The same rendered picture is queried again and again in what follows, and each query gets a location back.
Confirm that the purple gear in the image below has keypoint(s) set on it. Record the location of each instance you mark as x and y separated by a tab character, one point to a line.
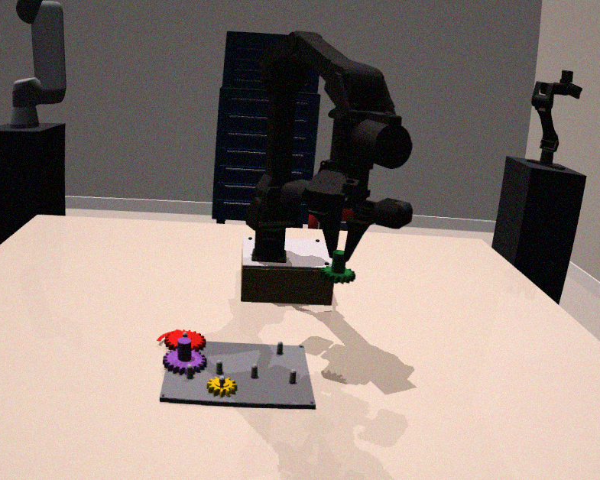
178	360

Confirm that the green gear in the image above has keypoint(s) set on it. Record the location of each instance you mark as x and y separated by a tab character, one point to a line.
338	273

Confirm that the yellow gear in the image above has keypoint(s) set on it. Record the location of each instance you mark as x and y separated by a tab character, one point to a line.
216	388

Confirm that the red curved arrow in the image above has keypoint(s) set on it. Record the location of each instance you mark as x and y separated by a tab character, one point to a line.
162	336

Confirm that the red gear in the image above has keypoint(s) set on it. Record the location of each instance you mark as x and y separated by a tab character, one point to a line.
197	341

